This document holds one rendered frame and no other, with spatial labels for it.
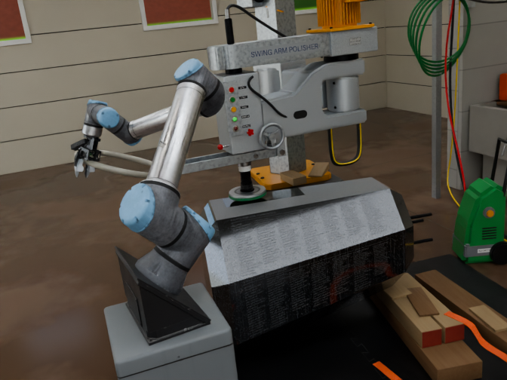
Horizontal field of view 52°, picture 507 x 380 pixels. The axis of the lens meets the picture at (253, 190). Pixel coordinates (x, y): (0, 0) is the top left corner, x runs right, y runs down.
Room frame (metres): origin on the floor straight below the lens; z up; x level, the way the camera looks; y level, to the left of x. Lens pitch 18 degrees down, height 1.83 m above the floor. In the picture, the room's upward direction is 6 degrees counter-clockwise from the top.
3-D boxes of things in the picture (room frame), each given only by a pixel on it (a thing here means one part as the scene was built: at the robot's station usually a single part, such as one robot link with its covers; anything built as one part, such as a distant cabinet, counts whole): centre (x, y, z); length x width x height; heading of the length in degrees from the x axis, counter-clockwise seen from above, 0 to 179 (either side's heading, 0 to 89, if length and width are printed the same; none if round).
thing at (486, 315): (2.57, -1.25, 0.11); 0.25 x 0.10 x 0.01; 10
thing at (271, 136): (2.80, -0.12, 1.24); 0.15 x 0.10 x 0.15; 110
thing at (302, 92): (3.00, -0.34, 1.35); 0.74 x 0.23 x 0.49; 110
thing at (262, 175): (3.67, -0.27, 0.76); 0.49 x 0.49 x 0.05; 13
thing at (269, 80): (3.49, -0.37, 1.41); 0.74 x 0.34 x 0.25; 29
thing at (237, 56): (2.99, -0.29, 1.66); 0.96 x 0.25 x 0.17; 110
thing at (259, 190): (2.88, 0.04, 0.91); 0.21 x 0.21 x 0.01
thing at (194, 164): (2.84, 0.14, 1.13); 0.69 x 0.19 x 0.05; 110
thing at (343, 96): (3.10, -0.58, 1.39); 0.19 x 0.19 x 0.20
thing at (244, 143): (2.90, -0.04, 1.36); 0.36 x 0.22 x 0.45; 110
